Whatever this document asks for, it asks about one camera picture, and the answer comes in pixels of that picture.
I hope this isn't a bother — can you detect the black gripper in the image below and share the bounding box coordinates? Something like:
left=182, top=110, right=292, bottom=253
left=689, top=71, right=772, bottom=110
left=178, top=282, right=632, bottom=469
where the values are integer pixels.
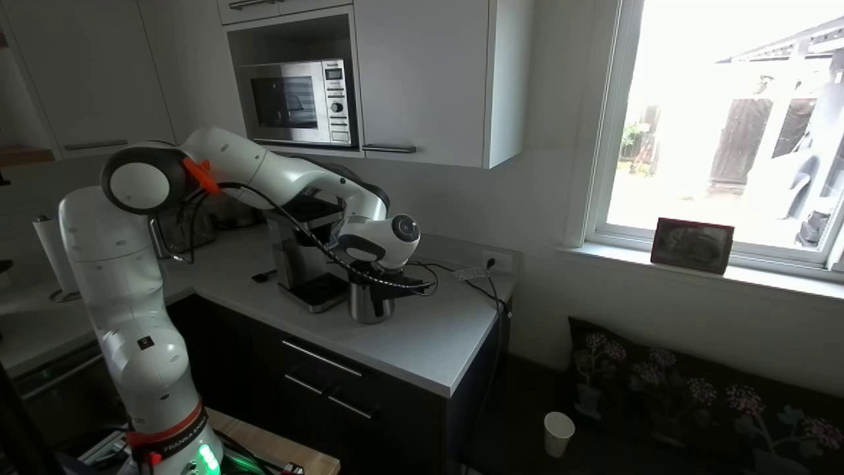
left=364, top=261, right=433, bottom=300

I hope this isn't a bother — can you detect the steel coffee pot black handle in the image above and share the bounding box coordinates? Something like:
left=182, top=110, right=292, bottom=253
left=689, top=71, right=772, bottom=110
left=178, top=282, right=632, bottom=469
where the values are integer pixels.
left=346, top=265, right=396, bottom=327

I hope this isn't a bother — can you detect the black and steel coffee machine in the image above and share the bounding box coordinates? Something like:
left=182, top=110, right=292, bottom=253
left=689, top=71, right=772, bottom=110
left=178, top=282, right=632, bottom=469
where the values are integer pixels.
left=265, top=187, right=352, bottom=318

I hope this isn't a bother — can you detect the black drawer cabinet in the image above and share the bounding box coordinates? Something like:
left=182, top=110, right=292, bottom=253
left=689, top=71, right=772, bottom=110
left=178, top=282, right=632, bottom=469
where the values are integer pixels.
left=167, top=294, right=511, bottom=475

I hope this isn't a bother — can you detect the dark countertop appliance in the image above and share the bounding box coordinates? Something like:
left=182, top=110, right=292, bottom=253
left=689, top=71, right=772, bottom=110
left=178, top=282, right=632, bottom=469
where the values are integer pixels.
left=147, top=194, right=269, bottom=261

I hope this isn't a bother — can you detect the wooden robot platform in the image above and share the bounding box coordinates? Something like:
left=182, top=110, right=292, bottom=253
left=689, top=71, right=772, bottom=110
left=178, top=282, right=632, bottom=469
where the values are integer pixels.
left=206, top=407, right=343, bottom=475

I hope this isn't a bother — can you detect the silver microwave oven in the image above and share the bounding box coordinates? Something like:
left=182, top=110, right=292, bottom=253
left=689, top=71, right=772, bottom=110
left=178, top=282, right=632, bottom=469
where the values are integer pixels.
left=235, top=56, right=356, bottom=151

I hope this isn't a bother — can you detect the white paper cup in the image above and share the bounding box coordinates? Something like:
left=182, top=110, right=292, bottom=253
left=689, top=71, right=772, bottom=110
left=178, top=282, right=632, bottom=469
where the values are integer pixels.
left=541, top=409, right=578, bottom=461

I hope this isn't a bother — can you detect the white microwave niche cabinet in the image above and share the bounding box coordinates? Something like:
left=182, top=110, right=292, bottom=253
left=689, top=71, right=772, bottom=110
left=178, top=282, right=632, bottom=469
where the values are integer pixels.
left=215, top=0, right=364, bottom=161

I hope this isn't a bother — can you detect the dark floral cushion bench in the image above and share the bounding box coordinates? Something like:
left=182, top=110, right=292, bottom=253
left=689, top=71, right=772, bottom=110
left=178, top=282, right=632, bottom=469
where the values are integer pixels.
left=562, top=315, right=844, bottom=475

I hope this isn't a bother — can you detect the thin black power cable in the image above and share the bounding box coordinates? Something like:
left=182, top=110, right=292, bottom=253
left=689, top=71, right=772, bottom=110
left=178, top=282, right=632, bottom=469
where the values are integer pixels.
left=412, top=260, right=515, bottom=312

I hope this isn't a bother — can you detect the white wall outlet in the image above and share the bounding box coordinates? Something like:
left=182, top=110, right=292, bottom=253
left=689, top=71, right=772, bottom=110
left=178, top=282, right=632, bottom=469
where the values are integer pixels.
left=478, top=248, right=516, bottom=277

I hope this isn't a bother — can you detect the long silver drawer handle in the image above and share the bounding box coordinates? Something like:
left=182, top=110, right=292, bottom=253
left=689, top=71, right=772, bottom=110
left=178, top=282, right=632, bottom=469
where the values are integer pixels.
left=280, top=337, right=364, bottom=380

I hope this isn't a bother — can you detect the silver wall cabinet handle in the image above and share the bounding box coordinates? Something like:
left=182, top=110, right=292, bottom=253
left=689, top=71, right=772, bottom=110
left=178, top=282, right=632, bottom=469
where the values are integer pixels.
left=364, top=143, right=421, bottom=158
left=61, top=138, right=131, bottom=153

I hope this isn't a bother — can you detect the short silver drawer handle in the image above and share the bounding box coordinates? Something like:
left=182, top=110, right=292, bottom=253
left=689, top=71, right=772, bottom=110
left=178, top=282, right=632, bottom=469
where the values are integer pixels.
left=281, top=372, right=326, bottom=399
left=323, top=394, right=374, bottom=423

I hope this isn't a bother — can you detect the white wall cabinet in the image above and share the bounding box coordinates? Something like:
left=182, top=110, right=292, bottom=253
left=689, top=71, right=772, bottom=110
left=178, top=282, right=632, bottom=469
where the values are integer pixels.
left=0, top=0, right=178, bottom=163
left=352, top=0, right=537, bottom=171

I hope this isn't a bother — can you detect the orange cable clip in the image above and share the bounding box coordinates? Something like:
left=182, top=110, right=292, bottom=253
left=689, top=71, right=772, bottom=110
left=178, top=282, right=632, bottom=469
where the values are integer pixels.
left=178, top=157, right=225, bottom=198

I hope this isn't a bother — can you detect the white window frame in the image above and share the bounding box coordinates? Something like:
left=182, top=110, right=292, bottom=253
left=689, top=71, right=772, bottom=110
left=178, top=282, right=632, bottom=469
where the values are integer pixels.
left=575, top=0, right=844, bottom=285

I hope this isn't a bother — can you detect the dark picture frame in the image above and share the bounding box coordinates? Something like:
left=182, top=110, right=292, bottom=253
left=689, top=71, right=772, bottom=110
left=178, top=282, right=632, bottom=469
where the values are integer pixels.
left=648, top=216, right=735, bottom=277

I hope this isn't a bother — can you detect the silver cabinet bar handle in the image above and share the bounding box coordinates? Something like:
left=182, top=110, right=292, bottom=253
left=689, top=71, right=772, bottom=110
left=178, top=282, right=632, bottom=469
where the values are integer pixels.
left=15, top=344, right=106, bottom=399

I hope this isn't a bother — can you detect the black cabinet with bar handle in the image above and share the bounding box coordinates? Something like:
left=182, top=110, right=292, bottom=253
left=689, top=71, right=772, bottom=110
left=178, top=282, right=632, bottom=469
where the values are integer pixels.
left=8, top=337, right=130, bottom=457

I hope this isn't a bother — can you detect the wooden wall shelf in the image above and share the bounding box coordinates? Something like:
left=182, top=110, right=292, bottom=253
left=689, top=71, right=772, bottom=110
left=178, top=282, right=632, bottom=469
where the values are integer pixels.
left=0, top=143, right=58, bottom=170

